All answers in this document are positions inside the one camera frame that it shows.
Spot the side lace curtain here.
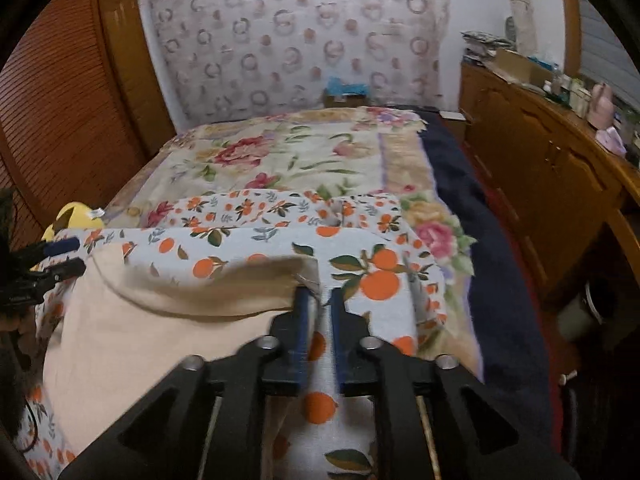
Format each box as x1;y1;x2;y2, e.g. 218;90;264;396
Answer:
510;0;538;56

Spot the brown louvered wardrobe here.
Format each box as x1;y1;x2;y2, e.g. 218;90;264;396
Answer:
1;0;176;247

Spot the grey window blind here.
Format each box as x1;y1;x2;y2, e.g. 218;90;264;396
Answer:
578;0;639;110

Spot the pink bottle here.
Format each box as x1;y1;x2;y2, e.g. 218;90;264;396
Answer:
587;82;615;130

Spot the orange print bed sheet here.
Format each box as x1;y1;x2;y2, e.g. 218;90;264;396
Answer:
16;204;442;479

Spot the cardboard box on cabinet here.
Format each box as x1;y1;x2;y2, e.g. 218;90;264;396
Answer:
487;49;553;88

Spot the beige cloth garment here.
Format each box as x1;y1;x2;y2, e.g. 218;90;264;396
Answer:
43;246;320;453

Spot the wooden sideboard cabinet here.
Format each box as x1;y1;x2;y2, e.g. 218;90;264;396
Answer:
459;64;639;301

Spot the yellow Pikachu plush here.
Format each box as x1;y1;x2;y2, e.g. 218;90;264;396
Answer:
41;202;105;242

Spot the floral lace curtain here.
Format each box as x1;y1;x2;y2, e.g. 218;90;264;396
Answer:
141;0;450;126

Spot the pink tissue pack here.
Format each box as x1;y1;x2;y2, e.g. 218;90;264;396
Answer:
596;126;627;157

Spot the blue item brown box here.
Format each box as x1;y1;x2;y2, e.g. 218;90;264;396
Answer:
322;77;370;108

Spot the floral blanket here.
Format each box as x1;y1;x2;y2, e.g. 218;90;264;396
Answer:
105;106;483;373

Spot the dark blue bedspread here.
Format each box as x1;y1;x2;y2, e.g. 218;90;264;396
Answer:
418;107;553;444

